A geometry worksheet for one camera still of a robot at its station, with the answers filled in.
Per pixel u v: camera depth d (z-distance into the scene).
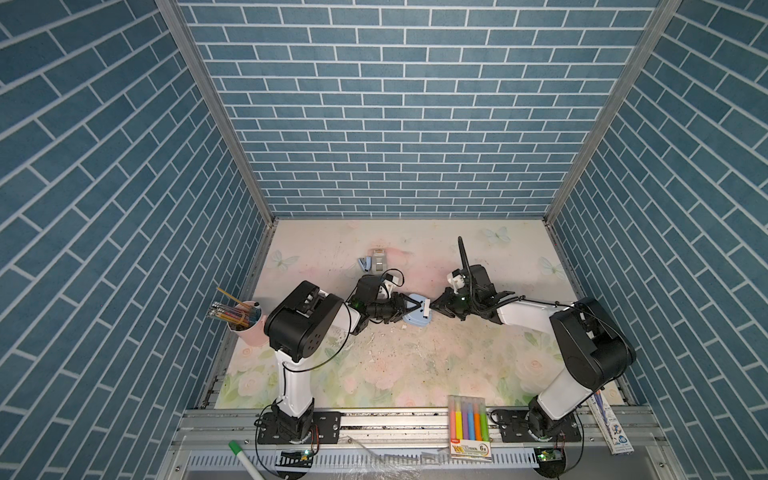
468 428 0.73
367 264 1.05
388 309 0.84
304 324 0.52
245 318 0.82
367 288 0.78
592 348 0.47
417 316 0.89
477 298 0.74
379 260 1.05
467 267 0.79
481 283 0.75
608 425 0.74
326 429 0.74
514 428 0.74
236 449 0.71
